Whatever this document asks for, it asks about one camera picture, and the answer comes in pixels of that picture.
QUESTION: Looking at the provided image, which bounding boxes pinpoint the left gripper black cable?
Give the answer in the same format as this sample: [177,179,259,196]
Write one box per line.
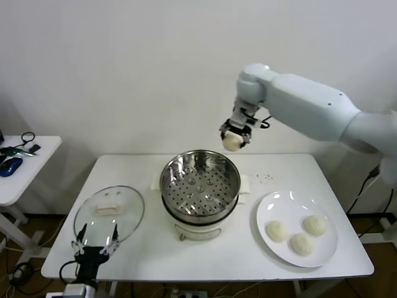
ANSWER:
[59,260,80,285]

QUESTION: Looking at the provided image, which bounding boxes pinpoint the black power adapter cable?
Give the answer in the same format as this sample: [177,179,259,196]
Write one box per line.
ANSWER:
[346,166,395,239]

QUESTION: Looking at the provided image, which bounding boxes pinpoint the white round plate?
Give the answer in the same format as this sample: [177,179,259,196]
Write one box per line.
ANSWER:
[256,189,339,268]

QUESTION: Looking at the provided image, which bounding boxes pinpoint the grey power strip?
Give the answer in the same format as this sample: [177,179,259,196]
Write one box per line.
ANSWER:
[172,288,209,298]

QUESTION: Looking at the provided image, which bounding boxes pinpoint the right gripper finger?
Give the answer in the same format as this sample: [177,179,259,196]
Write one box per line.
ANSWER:
[218,119,232,140]
[241,125,254,147]

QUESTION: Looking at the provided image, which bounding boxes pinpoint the black floor cable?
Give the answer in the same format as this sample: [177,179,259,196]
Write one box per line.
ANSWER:
[6,262,43,296]

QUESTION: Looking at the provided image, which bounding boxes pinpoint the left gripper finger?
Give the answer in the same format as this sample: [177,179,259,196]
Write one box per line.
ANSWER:
[71,222,89,257]
[104,223,122,256]

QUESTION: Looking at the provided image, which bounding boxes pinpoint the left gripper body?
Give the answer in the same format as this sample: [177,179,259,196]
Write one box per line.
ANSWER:
[74,246,108,285]

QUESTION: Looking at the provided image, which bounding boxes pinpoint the glass lid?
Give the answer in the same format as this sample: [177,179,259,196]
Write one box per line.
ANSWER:
[73,185,146,249]

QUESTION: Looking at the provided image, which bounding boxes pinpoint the steel steamer basket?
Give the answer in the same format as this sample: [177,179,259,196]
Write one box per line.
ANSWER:
[151,150,251,219]

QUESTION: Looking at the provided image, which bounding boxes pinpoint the green pen bundle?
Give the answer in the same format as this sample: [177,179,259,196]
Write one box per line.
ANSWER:
[0,146,37,158]

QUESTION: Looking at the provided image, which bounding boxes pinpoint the white floor socket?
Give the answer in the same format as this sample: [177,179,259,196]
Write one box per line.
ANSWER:
[11,267,33,282]

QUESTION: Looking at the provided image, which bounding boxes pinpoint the white side table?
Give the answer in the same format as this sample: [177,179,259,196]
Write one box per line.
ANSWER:
[0,135,63,264]

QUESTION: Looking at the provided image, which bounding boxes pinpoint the blue computer mouse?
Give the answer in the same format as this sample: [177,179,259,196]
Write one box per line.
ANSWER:
[0,157,24,178]

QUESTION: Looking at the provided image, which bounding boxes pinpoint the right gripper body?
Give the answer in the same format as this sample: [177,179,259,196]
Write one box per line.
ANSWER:
[228,105,249,129]

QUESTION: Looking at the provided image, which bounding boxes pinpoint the scattered dark crumbs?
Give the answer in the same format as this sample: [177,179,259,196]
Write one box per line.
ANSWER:
[248,173,274,184]

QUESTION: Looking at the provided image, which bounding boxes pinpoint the white steamed baozi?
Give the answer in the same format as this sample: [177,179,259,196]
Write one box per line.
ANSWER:
[266,220,291,243]
[303,215,329,237]
[289,233,316,257]
[222,129,246,152]

